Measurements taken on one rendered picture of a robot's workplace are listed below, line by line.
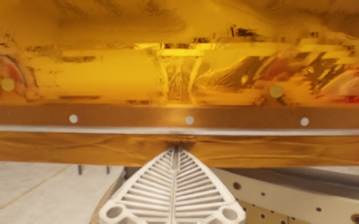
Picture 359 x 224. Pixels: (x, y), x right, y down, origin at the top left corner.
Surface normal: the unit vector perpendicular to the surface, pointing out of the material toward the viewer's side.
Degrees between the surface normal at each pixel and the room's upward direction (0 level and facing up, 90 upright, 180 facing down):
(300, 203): 90
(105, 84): 127
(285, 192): 90
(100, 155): 90
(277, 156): 90
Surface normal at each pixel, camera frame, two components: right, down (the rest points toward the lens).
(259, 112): 0.00, 0.11
